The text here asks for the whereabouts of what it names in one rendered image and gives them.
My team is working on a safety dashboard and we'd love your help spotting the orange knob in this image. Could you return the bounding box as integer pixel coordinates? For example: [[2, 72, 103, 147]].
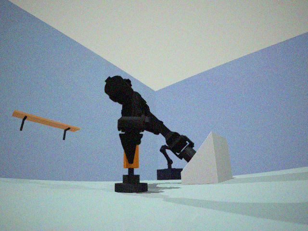
[[123, 145, 139, 168]]

